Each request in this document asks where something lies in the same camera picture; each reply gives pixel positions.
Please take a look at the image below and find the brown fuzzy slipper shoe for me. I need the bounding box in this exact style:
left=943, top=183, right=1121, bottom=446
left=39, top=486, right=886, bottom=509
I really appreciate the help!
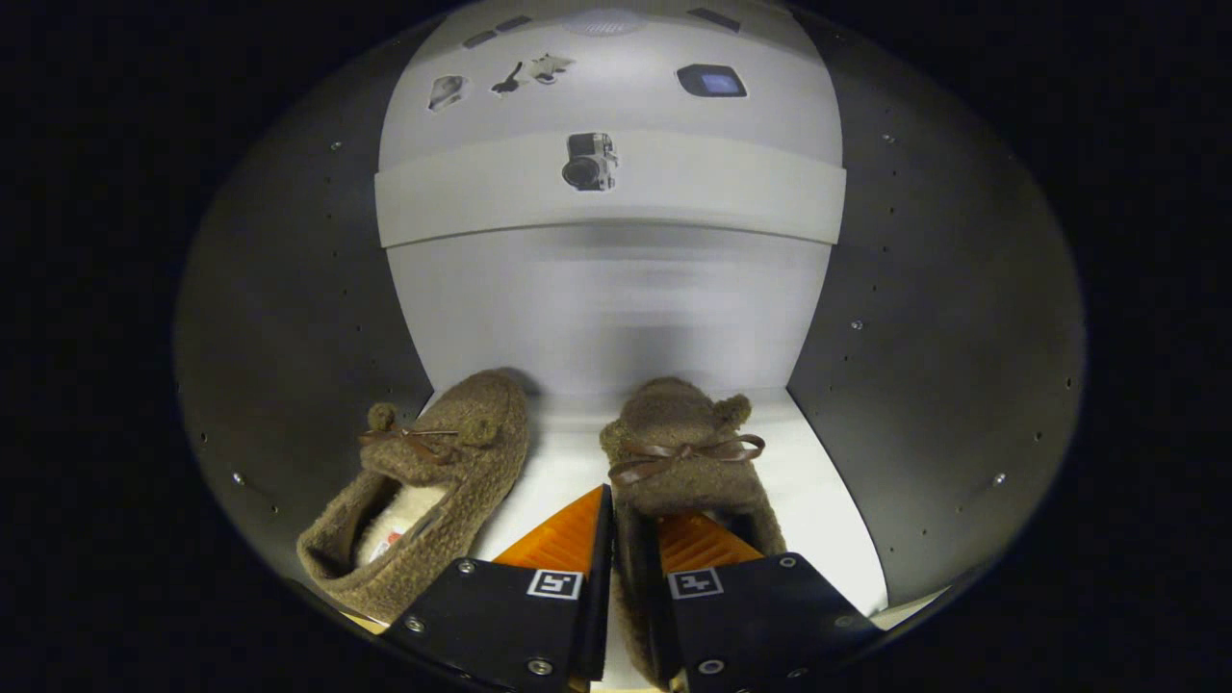
left=600, top=377, right=787, bottom=689
left=296, top=369, right=532, bottom=625

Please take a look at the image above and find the grey shoe cabinet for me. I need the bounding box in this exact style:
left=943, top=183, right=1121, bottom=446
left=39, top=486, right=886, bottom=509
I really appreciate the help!
left=173, top=0, right=1089, bottom=636

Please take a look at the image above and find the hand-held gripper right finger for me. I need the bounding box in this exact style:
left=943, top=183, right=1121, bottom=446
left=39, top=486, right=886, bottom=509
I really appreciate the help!
left=654, top=511, right=884, bottom=693

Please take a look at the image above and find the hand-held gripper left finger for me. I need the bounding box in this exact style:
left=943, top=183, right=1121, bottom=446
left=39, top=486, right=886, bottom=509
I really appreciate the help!
left=383, top=483, right=617, bottom=693

